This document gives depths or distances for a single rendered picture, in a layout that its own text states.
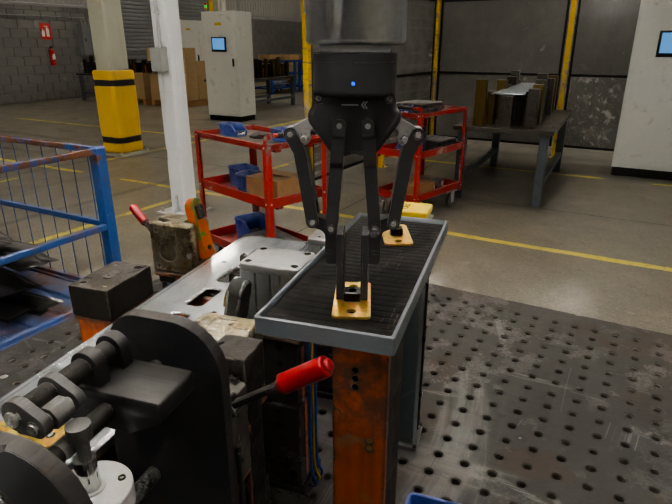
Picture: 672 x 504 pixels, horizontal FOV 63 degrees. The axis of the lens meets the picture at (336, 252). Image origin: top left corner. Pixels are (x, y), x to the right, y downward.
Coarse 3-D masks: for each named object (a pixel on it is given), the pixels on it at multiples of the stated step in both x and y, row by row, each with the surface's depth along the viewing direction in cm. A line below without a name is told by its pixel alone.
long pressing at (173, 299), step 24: (240, 240) 122; (264, 240) 122; (288, 240) 122; (216, 264) 109; (168, 288) 98; (192, 288) 98; (216, 288) 98; (168, 312) 89; (192, 312) 89; (216, 312) 89; (96, 336) 83; (24, 384) 71; (0, 408) 66; (72, 456) 58; (96, 456) 59
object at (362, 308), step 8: (344, 288) 57; (352, 288) 57; (368, 288) 59; (344, 296) 56; (352, 296) 56; (368, 296) 57; (336, 304) 55; (344, 304) 55; (352, 304) 55; (360, 304) 55; (368, 304) 55; (336, 312) 54; (344, 312) 54; (360, 312) 54; (368, 312) 54
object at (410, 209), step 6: (408, 204) 91; (414, 204) 91; (420, 204) 91; (426, 204) 91; (408, 210) 88; (414, 210) 88; (420, 210) 88; (426, 210) 88; (408, 216) 87; (414, 216) 87; (420, 216) 87; (426, 216) 87
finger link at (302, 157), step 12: (288, 132) 50; (288, 144) 50; (300, 144) 50; (300, 156) 51; (300, 168) 51; (312, 168) 53; (300, 180) 52; (312, 180) 52; (312, 192) 52; (312, 204) 52; (312, 216) 53
